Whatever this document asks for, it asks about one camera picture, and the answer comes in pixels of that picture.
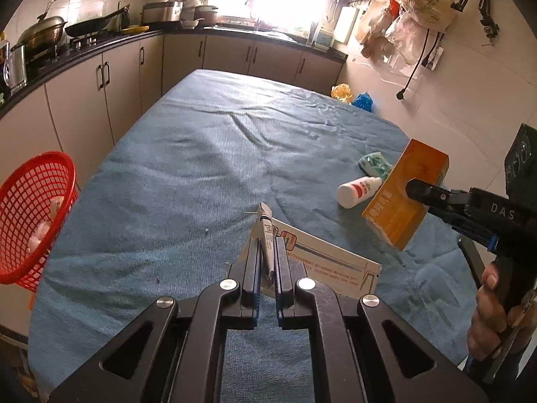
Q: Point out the green tissue packet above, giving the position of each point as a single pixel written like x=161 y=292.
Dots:
x=373 y=163

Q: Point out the grey lidded pot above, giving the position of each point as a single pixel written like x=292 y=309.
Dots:
x=188 y=12

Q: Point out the black frying pan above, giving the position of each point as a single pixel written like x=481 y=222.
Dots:
x=84 y=28

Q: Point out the steel kettle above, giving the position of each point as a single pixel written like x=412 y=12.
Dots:
x=14 y=71

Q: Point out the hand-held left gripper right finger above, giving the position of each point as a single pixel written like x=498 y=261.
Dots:
x=283 y=279

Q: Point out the person's right forearm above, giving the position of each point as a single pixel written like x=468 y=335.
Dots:
x=526 y=365

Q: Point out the white power strip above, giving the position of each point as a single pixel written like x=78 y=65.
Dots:
x=433 y=58

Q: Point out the black folding stand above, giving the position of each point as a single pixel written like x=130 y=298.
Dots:
x=482 y=4

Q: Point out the beige base cabinet run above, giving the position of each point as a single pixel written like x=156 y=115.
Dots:
x=251 y=56
x=75 y=96

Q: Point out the black kitchen countertop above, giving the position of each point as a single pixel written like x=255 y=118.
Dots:
x=113 y=38

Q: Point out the orange cardboard box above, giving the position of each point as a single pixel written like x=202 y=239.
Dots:
x=394 y=205

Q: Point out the white flat carton box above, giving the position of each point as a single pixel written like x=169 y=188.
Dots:
x=327 y=260

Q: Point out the red plastic basket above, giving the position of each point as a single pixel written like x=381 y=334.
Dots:
x=25 y=176

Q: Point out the black gas stove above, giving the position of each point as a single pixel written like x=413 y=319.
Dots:
x=79 y=43

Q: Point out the blue plastic bag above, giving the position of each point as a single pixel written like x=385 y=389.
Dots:
x=363 y=101

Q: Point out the yellow plate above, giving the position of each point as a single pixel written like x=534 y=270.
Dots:
x=136 y=29

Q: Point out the steel rice cooker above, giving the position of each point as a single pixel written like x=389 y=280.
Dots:
x=161 y=13

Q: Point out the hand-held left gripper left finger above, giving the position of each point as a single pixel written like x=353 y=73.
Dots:
x=251 y=285

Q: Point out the yellow plastic bag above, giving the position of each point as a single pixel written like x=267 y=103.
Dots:
x=342 y=93

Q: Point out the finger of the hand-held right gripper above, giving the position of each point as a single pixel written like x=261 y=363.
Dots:
x=465 y=229
x=432 y=195

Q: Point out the white cutting board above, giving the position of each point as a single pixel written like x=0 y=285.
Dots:
x=346 y=25

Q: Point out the person's right hand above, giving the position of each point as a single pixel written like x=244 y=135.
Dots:
x=484 y=323

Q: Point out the white bottle red label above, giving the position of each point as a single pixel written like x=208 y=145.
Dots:
x=352 y=191

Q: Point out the blue tablecloth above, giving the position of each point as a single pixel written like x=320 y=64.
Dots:
x=209 y=155

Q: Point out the white ointment tube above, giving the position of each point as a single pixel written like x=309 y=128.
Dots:
x=266 y=226

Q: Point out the bunch of hanging plastic bags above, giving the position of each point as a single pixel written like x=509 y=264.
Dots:
x=419 y=0

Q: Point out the steel wok with lid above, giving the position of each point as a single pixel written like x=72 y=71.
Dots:
x=42 y=31

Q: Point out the brown clay pot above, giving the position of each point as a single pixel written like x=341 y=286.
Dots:
x=207 y=16

